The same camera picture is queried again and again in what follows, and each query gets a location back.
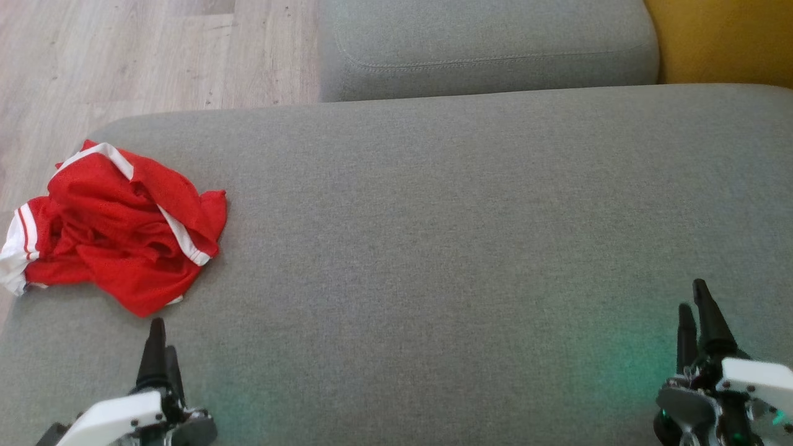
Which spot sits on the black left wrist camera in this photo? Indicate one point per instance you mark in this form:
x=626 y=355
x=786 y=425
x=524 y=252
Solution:
x=51 y=435

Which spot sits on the red jersey with white sleeves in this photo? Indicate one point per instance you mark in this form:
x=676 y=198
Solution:
x=111 y=275

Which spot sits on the yellow sofa back cushion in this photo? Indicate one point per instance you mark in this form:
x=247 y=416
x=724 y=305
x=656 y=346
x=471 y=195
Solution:
x=725 y=37

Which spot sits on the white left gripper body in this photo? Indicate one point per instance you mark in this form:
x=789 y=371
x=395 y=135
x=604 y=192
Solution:
x=114 y=416

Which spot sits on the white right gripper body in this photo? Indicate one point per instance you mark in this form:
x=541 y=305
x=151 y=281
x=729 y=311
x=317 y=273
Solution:
x=753 y=378

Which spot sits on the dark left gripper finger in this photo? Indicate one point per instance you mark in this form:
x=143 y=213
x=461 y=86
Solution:
x=152 y=359
x=175 y=378

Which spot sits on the grey sofa seat cushion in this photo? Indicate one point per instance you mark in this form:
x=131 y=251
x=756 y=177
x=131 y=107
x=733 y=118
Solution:
x=483 y=37

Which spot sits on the wide grey sofa chaise cushion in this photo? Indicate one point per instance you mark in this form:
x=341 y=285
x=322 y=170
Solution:
x=433 y=248

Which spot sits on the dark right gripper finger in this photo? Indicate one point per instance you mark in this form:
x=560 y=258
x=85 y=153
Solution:
x=686 y=341
x=712 y=328

